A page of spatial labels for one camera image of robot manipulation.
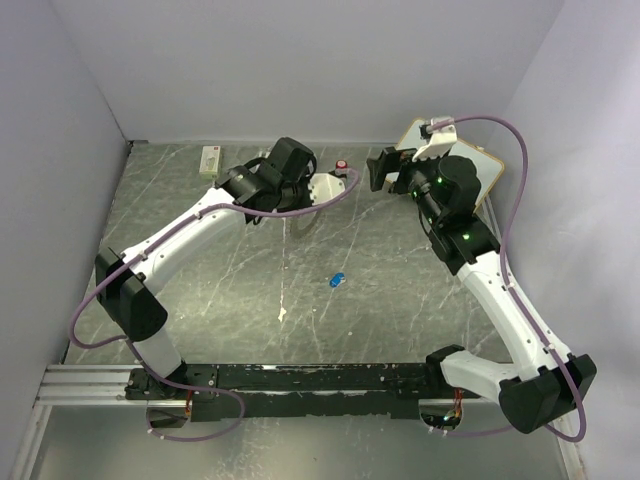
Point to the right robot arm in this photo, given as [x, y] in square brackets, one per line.
[544, 379]

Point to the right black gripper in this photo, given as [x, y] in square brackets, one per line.
[393, 160]

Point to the aluminium rail frame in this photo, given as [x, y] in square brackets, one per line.
[262, 297]

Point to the yellow framed whiteboard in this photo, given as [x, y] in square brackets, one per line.
[489, 168]

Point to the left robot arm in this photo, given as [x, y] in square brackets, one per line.
[131, 280]

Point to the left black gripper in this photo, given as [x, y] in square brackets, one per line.
[307, 200]

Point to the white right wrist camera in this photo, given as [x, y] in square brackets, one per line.
[440, 135]

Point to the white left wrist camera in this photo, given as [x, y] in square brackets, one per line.
[323, 187]

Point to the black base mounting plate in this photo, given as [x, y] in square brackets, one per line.
[396, 390]

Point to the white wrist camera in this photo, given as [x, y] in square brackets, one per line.
[440, 135]
[323, 187]

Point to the green white staple box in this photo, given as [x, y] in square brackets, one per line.
[210, 162]

